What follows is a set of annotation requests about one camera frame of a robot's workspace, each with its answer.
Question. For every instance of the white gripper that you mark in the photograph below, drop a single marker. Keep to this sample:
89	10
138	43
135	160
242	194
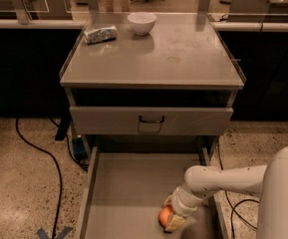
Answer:
183	207

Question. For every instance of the orange fruit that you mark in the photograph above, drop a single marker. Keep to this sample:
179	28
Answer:
164	215

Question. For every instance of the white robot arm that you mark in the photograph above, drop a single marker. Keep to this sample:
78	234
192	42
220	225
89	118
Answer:
269	183

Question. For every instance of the open grey middle drawer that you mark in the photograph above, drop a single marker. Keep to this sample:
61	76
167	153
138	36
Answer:
125	191

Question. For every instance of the grey top drawer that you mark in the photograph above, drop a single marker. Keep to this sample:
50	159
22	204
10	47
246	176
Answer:
125	120

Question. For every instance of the grey metal drawer cabinet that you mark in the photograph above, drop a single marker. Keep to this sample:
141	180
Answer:
180	63

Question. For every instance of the blue box on floor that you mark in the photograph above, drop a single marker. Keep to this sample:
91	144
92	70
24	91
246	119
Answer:
79	151

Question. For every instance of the white ceramic bowl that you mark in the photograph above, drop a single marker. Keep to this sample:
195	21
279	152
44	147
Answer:
141	22

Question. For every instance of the silver foil snack bag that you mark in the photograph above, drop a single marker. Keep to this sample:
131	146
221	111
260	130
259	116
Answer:
99	35

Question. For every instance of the black drawer handle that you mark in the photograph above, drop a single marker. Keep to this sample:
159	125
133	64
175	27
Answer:
153	121

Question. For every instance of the white horizontal rail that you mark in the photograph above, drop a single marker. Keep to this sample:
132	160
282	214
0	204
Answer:
218	26

